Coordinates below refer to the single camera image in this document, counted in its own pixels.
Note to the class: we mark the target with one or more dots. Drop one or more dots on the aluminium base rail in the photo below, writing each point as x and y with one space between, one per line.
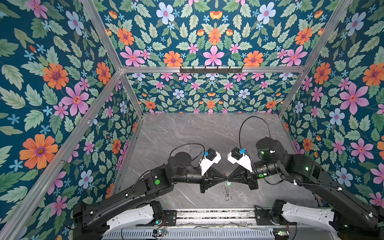
216 217

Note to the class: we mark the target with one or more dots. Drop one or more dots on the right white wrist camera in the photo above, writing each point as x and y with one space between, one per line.
239 156

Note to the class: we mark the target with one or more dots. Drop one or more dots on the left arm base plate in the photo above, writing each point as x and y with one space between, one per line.
166 217

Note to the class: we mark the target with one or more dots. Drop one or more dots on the keyring with coloured keys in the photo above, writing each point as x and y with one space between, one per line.
226 186

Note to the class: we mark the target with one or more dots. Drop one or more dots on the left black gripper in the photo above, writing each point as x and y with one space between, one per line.
214 173

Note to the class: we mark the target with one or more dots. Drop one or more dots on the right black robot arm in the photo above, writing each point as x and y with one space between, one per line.
346 218

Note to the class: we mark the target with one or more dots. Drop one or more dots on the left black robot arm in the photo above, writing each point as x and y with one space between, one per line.
137 205

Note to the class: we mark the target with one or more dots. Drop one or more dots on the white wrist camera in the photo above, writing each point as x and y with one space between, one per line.
210 157
239 156

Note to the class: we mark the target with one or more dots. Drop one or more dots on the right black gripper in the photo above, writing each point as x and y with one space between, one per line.
240 171

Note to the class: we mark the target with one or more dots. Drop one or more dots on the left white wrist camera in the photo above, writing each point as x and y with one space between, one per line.
210 157

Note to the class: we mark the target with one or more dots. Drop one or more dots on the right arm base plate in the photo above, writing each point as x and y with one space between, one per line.
268 216

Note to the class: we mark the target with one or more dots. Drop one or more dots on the black hook rail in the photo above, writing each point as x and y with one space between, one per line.
209 70

